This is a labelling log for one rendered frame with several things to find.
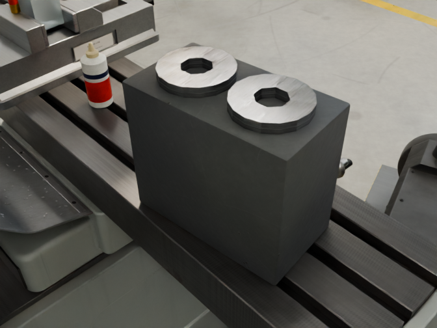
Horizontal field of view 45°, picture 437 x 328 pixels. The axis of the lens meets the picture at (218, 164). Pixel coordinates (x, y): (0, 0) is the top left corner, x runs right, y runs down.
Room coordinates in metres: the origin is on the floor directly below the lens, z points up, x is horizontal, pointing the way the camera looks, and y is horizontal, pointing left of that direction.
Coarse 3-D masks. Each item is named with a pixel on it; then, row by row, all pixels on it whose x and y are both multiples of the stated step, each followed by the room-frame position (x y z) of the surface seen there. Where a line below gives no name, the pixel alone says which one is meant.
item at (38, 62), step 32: (96, 0) 0.99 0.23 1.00; (128, 0) 1.00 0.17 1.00; (0, 32) 0.86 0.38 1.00; (32, 32) 0.79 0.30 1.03; (64, 32) 0.86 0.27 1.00; (96, 32) 0.87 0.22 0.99; (128, 32) 0.92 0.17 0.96; (0, 64) 0.75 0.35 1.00; (32, 64) 0.78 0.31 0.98; (64, 64) 0.82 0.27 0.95; (0, 96) 0.73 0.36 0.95; (32, 96) 0.75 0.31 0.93
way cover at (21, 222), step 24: (0, 144) 0.71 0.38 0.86; (0, 168) 0.64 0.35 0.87; (24, 168) 0.65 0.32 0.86; (0, 192) 0.58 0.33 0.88; (24, 192) 0.58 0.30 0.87; (48, 192) 0.59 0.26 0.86; (0, 216) 0.50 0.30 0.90; (24, 216) 0.53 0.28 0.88; (48, 216) 0.53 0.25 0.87; (72, 216) 0.54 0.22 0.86
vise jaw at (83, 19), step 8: (64, 0) 0.91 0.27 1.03; (72, 0) 0.90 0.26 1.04; (64, 8) 0.87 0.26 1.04; (72, 8) 0.86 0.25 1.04; (80, 8) 0.86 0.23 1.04; (88, 8) 0.87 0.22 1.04; (64, 16) 0.86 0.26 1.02; (72, 16) 0.84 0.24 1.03; (80, 16) 0.85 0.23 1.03; (88, 16) 0.86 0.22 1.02; (96, 16) 0.88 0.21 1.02; (64, 24) 0.87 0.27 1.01; (72, 24) 0.85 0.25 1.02; (80, 24) 0.85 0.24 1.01; (88, 24) 0.86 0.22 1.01; (96, 24) 0.87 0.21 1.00; (80, 32) 0.85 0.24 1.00
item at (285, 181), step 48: (192, 48) 0.55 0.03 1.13; (144, 96) 0.48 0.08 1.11; (192, 96) 0.46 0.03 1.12; (240, 96) 0.44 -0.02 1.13; (288, 96) 0.45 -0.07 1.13; (144, 144) 0.48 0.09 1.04; (192, 144) 0.43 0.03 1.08; (240, 144) 0.39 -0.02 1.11; (288, 144) 0.38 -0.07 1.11; (336, 144) 0.43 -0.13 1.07; (144, 192) 0.49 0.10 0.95; (192, 192) 0.43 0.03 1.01; (240, 192) 0.39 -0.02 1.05; (288, 192) 0.36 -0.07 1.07; (240, 240) 0.39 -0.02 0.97; (288, 240) 0.37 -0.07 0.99
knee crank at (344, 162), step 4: (340, 160) 1.06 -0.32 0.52; (344, 160) 1.06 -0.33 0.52; (348, 160) 1.08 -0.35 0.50; (340, 164) 1.03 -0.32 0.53; (344, 164) 1.05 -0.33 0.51; (348, 164) 1.07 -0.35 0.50; (340, 168) 1.02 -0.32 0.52; (344, 168) 1.03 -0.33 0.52; (340, 172) 1.02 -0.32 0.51; (344, 172) 1.02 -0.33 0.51; (340, 176) 1.02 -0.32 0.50
